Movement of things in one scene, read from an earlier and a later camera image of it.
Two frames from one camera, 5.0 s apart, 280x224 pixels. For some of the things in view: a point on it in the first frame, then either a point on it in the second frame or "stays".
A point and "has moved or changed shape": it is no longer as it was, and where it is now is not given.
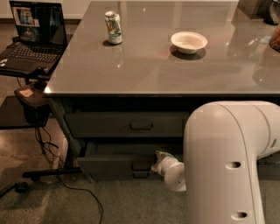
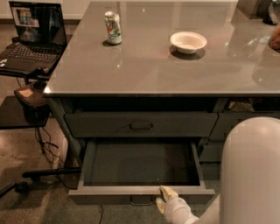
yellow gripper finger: (164, 154) -> (167, 192)
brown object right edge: (275, 40) stays
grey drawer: (131, 124) stays
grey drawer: (119, 161) has moved or changed shape
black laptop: (40, 38) stays
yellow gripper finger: (154, 167) -> (161, 204)
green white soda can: (114, 27) stays
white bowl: (188, 42) stays
